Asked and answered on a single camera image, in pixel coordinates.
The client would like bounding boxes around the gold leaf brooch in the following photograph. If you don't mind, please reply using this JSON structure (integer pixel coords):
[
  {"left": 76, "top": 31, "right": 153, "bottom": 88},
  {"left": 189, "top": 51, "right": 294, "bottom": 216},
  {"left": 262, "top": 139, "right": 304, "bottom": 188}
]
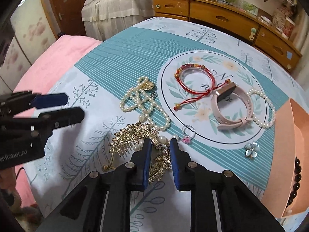
[{"left": 148, "top": 145, "right": 172, "bottom": 184}]

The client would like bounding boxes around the gold rhinestone hair comb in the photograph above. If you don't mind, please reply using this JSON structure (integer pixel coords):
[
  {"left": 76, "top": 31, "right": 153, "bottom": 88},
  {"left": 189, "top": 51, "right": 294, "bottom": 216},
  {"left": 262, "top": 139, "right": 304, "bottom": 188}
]
[{"left": 102, "top": 122, "right": 162, "bottom": 172}]

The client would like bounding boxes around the silver ring pink stone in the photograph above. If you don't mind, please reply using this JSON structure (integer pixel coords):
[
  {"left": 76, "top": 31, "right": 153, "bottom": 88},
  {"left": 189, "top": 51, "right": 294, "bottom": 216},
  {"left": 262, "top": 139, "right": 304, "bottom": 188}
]
[{"left": 182, "top": 125, "right": 196, "bottom": 145}]

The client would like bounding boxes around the pink strap smart watch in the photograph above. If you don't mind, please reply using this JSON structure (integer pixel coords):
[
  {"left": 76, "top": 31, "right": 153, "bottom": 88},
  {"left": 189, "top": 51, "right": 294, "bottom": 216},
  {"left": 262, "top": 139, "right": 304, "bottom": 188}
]
[{"left": 211, "top": 82, "right": 254, "bottom": 131}]

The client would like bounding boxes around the blue crystal flower brooch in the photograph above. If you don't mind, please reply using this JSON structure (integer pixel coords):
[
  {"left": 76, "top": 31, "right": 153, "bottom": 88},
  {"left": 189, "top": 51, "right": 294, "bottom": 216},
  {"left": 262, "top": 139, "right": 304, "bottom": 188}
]
[{"left": 244, "top": 141, "right": 260, "bottom": 160}]

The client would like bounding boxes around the long pearl necklace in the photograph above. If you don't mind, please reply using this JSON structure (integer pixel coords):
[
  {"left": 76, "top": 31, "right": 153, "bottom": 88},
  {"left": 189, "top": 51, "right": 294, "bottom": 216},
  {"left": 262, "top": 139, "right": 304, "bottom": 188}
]
[{"left": 119, "top": 76, "right": 180, "bottom": 152}]

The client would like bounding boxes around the red string bead bracelet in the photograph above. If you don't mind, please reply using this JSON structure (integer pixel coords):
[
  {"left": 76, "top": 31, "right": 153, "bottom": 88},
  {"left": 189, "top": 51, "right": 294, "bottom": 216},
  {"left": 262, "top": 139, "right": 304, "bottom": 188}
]
[{"left": 173, "top": 63, "right": 231, "bottom": 111}]

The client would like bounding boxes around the peach cardboard box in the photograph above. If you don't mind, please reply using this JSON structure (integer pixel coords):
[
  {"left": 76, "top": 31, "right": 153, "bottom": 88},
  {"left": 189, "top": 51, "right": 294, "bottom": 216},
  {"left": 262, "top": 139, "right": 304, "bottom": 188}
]
[{"left": 262, "top": 98, "right": 308, "bottom": 218}]

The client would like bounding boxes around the clear bangle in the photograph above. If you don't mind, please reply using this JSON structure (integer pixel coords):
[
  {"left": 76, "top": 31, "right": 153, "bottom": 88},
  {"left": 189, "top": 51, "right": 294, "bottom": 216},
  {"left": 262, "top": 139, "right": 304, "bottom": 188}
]
[{"left": 180, "top": 67, "right": 214, "bottom": 93}]

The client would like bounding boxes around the white pearl bracelet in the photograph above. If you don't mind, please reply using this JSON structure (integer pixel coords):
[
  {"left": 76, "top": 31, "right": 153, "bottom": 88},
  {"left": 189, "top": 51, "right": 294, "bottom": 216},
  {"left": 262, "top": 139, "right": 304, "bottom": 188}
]
[{"left": 246, "top": 88, "right": 277, "bottom": 129}]

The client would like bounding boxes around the black bead bracelet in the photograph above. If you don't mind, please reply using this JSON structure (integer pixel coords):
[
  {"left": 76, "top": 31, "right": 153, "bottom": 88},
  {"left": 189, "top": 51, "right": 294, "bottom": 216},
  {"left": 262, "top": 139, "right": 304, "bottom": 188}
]
[{"left": 284, "top": 156, "right": 302, "bottom": 211}]

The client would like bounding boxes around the pink blanket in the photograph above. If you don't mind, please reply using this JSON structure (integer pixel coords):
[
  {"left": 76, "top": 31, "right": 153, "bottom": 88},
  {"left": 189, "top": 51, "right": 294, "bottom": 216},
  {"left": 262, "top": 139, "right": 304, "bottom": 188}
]
[{"left": 15, "top": 35, "right": 101, "bottom": 216}]

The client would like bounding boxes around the floral wardrobe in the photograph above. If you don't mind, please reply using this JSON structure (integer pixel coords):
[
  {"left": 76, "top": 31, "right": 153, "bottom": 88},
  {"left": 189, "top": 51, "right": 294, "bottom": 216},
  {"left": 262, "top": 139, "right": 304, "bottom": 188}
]
[{"left": 1, "top": 0, "right": 56, "bottom": 94}]

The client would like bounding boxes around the teal white printed bedsheet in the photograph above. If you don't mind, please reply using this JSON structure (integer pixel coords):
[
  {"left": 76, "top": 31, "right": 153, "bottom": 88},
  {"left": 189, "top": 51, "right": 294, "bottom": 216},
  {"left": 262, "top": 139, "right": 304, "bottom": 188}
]
[{"left": 22, "top": 16, "right": 305, "bottom": 232}]

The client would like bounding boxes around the brown wooden door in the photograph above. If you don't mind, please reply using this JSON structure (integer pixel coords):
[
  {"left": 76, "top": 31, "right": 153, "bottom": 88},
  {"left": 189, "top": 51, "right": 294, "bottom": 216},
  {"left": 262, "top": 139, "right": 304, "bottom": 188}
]
[{"left": 49, "top": 0, "right": 86, "bottom": 36}]

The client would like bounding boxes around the white ruffled cover furniture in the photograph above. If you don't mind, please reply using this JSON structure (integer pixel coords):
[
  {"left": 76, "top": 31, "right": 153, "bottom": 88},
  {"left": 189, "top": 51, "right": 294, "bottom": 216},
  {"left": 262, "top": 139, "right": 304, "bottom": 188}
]
[{"left": 81, "top": 0, "right": 155, "bottom": 41}]

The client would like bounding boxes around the wooden dresser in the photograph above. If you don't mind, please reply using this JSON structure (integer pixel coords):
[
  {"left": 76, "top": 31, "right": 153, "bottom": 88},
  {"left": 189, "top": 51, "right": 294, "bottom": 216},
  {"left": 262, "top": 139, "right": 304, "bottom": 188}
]
[{"left": 153, "top": 0, "right": 302, "bottom": 73}]

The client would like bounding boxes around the red patterned paper cup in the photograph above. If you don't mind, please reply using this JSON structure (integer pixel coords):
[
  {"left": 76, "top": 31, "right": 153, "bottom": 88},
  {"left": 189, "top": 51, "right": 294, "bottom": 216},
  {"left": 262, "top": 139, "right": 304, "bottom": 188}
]
[{"left": 282, "top": 17, "right": 295, "bottom": 39}]

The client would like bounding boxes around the white patterned jar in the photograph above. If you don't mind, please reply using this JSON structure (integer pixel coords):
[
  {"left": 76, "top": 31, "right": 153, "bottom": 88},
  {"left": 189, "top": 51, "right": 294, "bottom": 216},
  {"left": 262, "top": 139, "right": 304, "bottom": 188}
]
[{"left": 272, "top": 9, "right": 286, "bottom": 32}]

